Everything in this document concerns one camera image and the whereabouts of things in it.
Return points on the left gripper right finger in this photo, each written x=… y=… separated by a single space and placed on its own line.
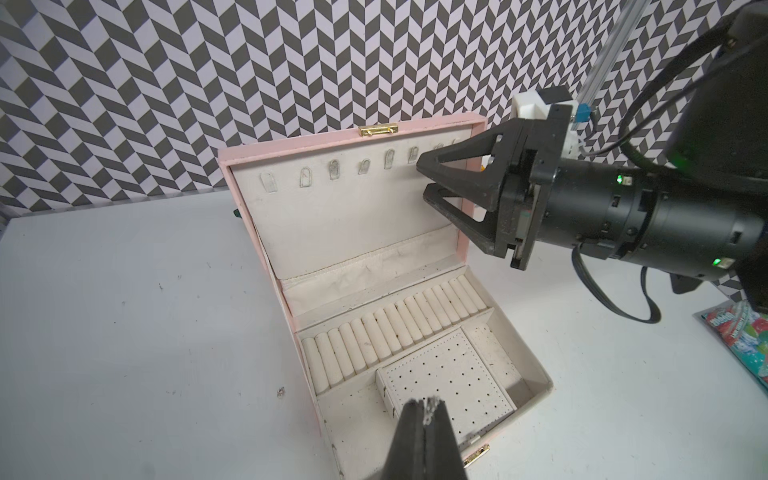
x=443 y=460

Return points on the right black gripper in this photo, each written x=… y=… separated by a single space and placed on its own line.
x=475 y=169

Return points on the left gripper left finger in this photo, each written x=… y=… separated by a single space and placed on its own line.
x=406 y=457

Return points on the pink jewelry box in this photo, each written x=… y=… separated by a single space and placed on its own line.
x=376 y=290

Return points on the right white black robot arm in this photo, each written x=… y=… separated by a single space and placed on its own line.
x=698 y=217

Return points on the colourful candy bag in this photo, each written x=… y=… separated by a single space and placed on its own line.
x=743 y=331

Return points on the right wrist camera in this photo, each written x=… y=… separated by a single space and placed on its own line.
x=536 y=105

